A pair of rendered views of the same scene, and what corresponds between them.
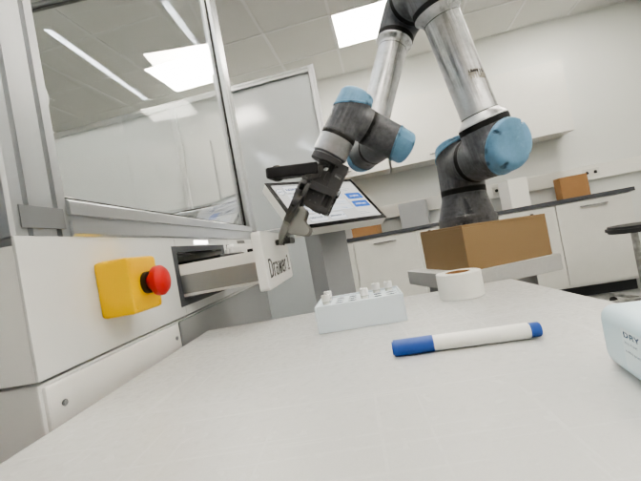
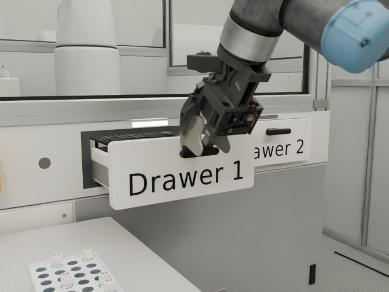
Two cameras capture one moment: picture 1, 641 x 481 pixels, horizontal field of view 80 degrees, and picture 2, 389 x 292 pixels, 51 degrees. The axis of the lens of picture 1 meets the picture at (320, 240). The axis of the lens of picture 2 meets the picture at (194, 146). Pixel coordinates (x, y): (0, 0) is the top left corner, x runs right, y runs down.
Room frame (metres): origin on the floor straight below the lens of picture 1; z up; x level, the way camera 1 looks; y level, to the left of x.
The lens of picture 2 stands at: (0.43, -0.48, 1.02)
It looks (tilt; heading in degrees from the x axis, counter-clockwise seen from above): 9 degrees down; 55
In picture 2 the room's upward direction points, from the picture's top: straight up
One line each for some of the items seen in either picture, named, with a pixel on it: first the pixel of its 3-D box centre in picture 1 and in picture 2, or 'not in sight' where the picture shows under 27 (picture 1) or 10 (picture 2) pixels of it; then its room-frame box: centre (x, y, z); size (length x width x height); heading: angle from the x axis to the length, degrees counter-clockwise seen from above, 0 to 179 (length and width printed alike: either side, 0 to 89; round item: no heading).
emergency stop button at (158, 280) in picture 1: (155, 281); not in sight; (0.50, 0.22, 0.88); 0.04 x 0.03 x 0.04; 176
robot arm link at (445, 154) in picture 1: (460, 163); not in sight; (1.02, -0.41, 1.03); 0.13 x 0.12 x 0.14; 15
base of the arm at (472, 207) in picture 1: (465, 206); not in sight; (1.03, -0.40, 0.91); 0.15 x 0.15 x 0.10
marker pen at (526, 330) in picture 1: (464, 339); not in sight; (0.37, -0.12, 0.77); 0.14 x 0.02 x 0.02; 80
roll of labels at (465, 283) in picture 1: (460, 283); not in sight; (0.62, -0.21, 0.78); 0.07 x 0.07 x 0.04
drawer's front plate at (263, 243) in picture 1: (275, 258); (188, 166); (0.83, 0.10, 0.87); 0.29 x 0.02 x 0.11; 176
